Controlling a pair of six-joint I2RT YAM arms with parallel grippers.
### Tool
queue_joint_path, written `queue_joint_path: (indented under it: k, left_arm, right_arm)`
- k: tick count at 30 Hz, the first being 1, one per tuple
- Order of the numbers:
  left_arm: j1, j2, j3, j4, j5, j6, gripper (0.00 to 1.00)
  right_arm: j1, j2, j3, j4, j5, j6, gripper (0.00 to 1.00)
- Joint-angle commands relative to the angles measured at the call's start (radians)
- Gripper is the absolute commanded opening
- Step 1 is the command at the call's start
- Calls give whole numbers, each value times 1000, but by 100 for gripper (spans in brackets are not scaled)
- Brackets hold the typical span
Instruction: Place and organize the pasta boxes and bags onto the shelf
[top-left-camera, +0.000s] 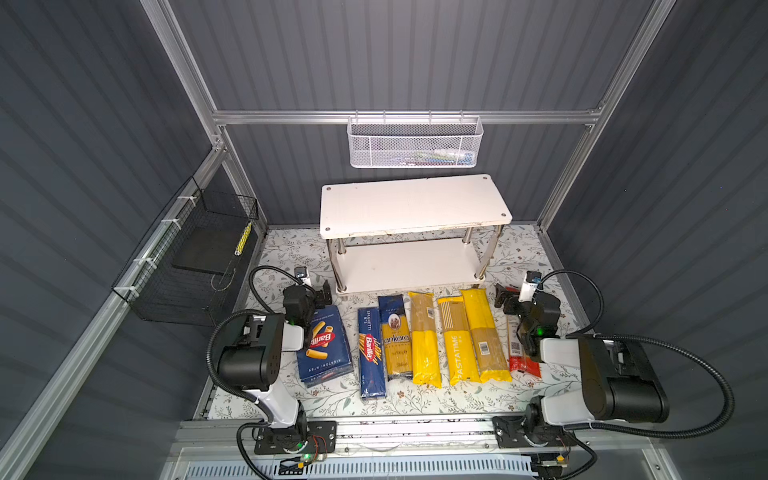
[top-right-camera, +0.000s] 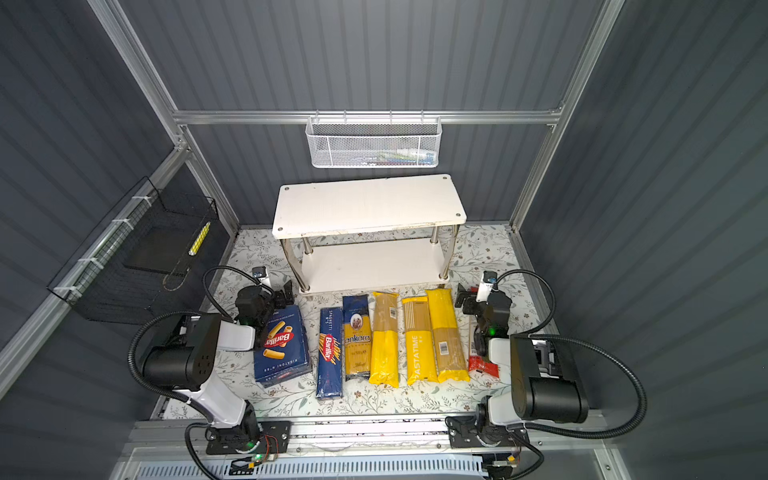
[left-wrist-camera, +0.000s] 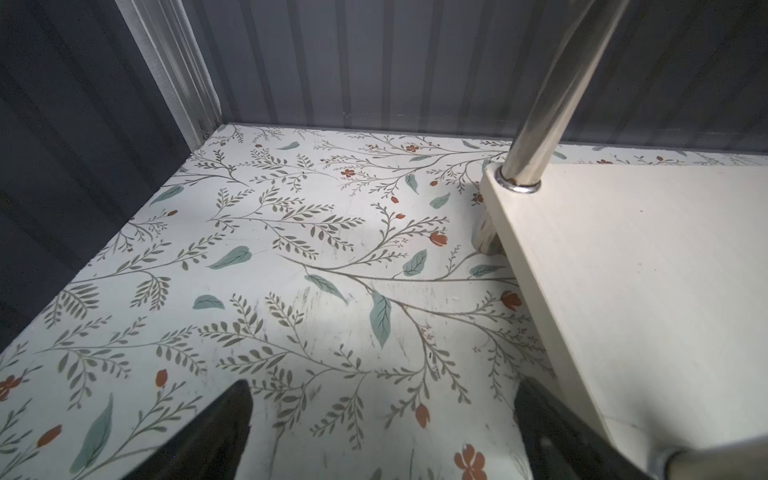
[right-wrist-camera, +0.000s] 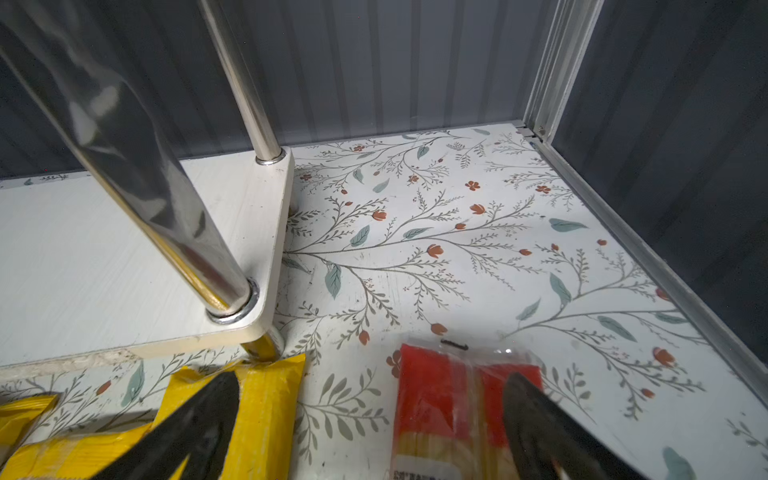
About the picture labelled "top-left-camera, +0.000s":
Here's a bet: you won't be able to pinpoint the yellow barcode spaghetti bag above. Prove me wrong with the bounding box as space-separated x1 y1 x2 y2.
461 288 512 383

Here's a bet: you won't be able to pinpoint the yellow Pastatime spaghetti bag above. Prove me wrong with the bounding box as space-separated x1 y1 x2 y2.
438 297 480 385

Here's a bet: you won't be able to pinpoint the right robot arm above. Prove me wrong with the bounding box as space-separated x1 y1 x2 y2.
494 270 735 447

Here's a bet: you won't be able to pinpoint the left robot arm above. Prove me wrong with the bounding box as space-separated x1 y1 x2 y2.
206 265 330 453

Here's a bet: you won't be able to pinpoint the blue Barilla pasta box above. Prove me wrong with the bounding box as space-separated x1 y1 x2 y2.
297 305 353 387

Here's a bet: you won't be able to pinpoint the white two-tier shelf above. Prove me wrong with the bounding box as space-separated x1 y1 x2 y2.
319 174 512 295

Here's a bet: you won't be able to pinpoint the red yellow spaghetti bag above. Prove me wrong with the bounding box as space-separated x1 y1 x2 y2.
506 315 541 378

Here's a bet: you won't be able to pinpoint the blue yellow spaghetti bag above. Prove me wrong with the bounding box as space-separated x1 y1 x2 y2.
378 295 413 379

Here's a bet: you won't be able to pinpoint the yellow brush in basket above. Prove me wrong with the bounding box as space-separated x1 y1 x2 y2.
234 222 253 257

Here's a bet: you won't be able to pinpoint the blue Barilla spaghetti box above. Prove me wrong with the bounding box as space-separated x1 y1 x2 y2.
358 307 387 400

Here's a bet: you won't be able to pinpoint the yellow clear spaghetti bag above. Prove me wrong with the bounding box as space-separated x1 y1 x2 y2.
408 292 442 388

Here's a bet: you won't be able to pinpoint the items in white basket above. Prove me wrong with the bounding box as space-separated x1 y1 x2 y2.
391 148 476 168

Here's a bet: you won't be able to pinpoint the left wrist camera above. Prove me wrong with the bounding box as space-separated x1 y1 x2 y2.
294 266 312 287

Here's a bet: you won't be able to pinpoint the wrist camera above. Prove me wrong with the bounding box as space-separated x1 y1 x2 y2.
294 266 312 287
518 270 542 302

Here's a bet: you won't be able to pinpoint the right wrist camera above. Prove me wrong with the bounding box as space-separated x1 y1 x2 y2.
518 270 542 302

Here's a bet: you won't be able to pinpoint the black wire basket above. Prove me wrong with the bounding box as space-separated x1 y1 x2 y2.
113 180 260 327

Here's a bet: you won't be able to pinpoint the white wire mesh basket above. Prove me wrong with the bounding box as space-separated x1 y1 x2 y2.
346 115 484 169

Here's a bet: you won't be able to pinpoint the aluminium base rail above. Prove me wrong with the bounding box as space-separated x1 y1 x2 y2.
173 413 661 463

